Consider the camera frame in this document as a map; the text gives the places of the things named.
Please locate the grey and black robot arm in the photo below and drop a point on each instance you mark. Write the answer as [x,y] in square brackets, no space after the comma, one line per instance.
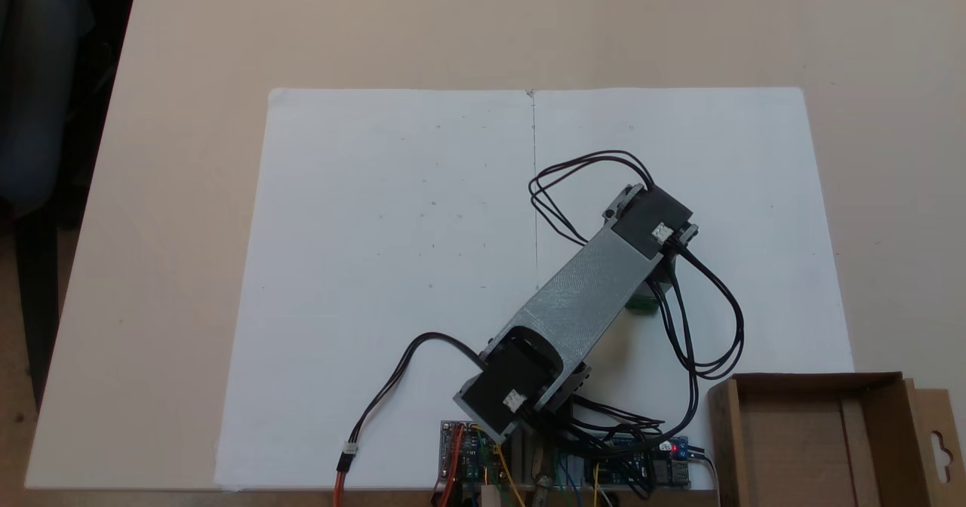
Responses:
[573,303]

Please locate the white plug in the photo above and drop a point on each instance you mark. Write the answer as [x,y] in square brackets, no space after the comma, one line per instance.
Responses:
[491,496]

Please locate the dark upholstered chair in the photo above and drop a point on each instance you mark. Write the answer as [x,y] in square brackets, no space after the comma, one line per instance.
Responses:
[45,77]

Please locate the large white paper sheet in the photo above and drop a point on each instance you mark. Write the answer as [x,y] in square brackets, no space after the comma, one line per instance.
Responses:
[377,228]

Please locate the blue circuit board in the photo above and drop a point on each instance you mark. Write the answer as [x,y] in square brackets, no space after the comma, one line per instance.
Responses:
[641,465]

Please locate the brown cardboard box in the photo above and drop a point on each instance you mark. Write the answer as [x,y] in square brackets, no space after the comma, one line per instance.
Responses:
[792,439]

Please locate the green dice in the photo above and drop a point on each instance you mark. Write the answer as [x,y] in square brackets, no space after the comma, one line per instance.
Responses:
[641,305]

